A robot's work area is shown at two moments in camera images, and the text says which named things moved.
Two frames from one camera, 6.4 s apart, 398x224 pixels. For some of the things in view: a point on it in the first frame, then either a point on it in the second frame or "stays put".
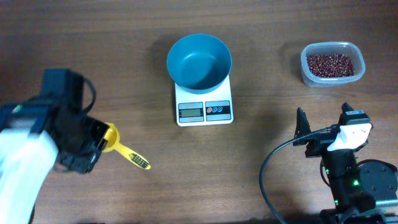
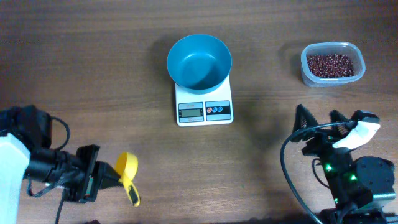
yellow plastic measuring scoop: (112, 135) → (126, 166)
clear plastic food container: (331, 63) stays put
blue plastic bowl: (199, 63) stays put
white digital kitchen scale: (213, 108) stays put
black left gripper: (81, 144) → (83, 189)
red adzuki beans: (332, 65) stays put
